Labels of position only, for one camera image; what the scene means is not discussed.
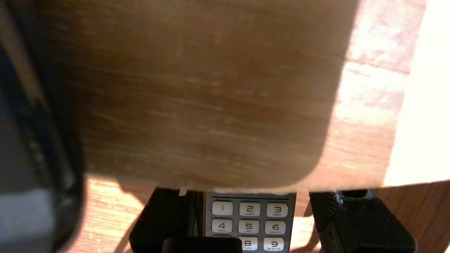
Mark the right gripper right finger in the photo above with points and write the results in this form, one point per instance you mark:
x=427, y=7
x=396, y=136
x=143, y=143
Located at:
x=358, y=225

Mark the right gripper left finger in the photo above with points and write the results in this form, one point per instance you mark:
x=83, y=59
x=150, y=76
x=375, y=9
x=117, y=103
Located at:
x=161, y=218

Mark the black remote with grey buttons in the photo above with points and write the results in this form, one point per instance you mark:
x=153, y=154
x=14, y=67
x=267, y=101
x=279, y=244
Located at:
x=249, y=221

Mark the round wooden bedside table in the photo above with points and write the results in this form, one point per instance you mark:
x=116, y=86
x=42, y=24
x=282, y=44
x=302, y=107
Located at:
x=193, y=88

